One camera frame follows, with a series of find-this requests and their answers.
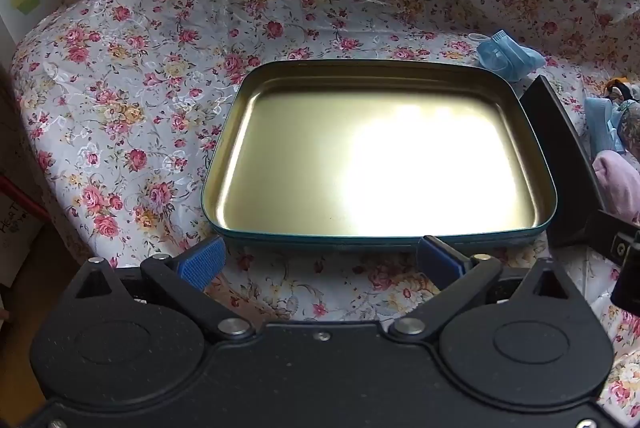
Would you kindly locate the blue face mask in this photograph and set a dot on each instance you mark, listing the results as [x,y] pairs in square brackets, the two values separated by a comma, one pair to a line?
[505,55]

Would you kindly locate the teal and gold tin tray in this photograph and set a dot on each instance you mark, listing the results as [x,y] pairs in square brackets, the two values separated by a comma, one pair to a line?
[350,132]

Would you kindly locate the pink fabric pouch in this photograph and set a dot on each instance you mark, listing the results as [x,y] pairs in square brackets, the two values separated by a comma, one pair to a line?
[620,183]

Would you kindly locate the black wedge-shaped box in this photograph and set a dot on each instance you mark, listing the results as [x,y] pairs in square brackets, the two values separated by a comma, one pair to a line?
[560,167]

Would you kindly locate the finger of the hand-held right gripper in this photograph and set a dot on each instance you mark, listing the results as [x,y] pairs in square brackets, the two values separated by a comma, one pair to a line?
[622,238]

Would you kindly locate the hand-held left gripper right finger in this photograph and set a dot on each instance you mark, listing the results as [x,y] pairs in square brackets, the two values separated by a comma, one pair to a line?
[440,260]

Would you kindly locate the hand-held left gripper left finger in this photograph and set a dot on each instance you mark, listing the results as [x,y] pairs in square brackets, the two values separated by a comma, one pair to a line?
[202,260]

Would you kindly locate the floral cloth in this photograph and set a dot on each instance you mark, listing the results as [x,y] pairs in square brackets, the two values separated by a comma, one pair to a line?
[150,57]

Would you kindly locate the teal toothbrush clear package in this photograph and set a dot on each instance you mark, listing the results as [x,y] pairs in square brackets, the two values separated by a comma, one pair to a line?
[600,122]

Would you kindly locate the orange black white toy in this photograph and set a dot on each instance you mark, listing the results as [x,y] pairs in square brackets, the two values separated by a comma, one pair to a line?
[619,87]

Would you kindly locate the cardboard box with handwriting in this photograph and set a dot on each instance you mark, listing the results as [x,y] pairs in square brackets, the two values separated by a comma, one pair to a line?
[15,218]

